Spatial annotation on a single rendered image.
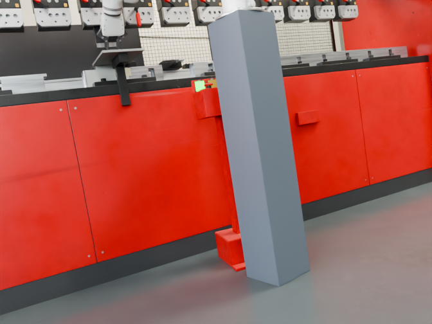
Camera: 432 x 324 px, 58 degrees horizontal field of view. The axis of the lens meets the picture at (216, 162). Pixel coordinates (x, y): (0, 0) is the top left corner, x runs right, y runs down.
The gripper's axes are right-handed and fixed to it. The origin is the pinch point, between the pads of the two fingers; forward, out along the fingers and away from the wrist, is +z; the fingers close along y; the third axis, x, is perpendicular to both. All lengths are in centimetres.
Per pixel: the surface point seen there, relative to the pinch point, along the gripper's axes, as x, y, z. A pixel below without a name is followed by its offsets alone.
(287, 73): 19, -93, 13
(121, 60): 20.2, 1.5, -2.9
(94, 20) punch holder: -11.3, 5.2, -6.9
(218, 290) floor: 110, -10, 47
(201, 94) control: 45, -26, 2
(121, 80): 17.9, 0.8, 8.5
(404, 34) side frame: -8, -215, 7
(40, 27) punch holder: -12.3, 29.0, -3.8
